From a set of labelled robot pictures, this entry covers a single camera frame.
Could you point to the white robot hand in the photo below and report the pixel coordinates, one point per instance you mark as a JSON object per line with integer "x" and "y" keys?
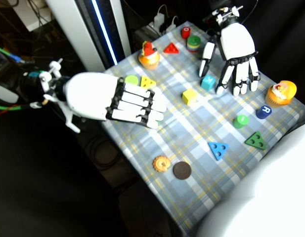
{"x": 90, "y": 93}
{"x": 237, "y": 42}

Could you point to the blue letter cube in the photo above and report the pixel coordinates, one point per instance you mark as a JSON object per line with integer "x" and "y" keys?
{"x": 207, "y": 83}

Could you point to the green number cube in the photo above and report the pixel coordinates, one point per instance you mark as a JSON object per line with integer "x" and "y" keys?
{"x": 160, "y": 121}

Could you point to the green sandwich cookie toy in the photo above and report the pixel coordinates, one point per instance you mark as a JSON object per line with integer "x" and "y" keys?
{"x": 131, "y": 80}

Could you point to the red letter cylinder block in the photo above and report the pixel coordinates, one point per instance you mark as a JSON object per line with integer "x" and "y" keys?
{"x": 186, "y": 33}

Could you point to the yellow triangle block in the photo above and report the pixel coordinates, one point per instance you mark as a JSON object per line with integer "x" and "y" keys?
{"x": 147, "y": 82}

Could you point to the red triangle block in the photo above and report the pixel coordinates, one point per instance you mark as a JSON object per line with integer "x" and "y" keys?
{"x": 171, "y": 49}

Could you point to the white charger plug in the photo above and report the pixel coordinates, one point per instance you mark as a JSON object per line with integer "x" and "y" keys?
{"x": 172, "y": 26}

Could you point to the strawberry toy cupcake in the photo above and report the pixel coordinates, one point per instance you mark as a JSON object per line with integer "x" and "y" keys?
{"x": 148, "y": 60}

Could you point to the white column with blue strip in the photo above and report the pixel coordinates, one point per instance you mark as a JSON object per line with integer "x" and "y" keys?
{"x": 68, "y": 29}

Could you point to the orange slice toy cupcake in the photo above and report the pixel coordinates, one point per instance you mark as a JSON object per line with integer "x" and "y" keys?
{"x": 280, "y": 95}

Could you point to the yellow cube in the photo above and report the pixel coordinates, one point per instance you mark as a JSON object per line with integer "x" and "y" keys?
{"x": 189, "y": 96}

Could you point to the blue letter cylinder block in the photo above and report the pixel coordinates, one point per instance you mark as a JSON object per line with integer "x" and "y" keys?
{"x": 263, "y": 112}

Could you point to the green cylinder block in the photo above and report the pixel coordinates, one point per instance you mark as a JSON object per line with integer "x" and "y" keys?
{"x": 240, "y": 121}

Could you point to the white power adapter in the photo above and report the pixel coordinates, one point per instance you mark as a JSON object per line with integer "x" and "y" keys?
{"x": 159, "y": 19}

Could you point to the white box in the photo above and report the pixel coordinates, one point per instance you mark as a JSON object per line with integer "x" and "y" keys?
{"x": 31, "y": 19}

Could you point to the blue plaid tablecloth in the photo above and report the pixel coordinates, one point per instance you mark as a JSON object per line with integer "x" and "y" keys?
{"x": 191, "y": 128}

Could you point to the yellow butter cookie toy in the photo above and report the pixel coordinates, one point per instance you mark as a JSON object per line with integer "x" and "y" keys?
{"x": 161, "y": 163}

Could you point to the green triangle block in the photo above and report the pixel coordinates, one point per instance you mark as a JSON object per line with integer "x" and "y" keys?
{"x": 256, "y": 145}

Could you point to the blue triangle block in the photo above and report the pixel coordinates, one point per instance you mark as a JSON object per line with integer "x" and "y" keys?
{"x": 217, "y": 149}

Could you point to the brown sandwich cookie toy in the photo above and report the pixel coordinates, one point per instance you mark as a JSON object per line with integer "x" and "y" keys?
{"x": 182, "y": 170}

